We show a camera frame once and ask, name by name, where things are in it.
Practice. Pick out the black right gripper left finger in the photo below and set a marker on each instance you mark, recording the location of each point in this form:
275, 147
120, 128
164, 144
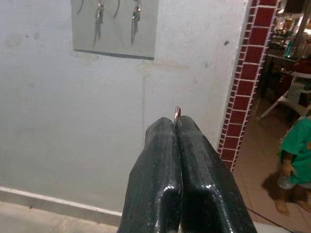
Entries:
155, 182

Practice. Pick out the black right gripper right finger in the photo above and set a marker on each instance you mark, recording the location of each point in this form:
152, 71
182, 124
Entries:
206, 182

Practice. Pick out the metal key bunch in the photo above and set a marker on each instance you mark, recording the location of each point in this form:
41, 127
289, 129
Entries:
136, 15
99, 14
177, 112

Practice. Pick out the child in green shirt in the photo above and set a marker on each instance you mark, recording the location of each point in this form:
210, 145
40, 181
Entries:
298, 150

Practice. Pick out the red tiled pillar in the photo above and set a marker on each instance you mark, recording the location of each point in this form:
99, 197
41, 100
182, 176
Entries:
250, 72

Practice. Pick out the white plastic chair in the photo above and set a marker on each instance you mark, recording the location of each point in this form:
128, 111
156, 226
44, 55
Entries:
291, 92

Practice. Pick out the teal bottle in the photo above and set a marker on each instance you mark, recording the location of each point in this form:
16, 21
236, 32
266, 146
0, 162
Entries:
289, 48

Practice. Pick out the hanging metal key bunch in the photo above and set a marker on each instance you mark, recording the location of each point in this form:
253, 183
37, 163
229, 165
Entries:
99, 14
136, 15

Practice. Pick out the grey wall hook board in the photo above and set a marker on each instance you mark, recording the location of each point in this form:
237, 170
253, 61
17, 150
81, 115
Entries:
116, 46

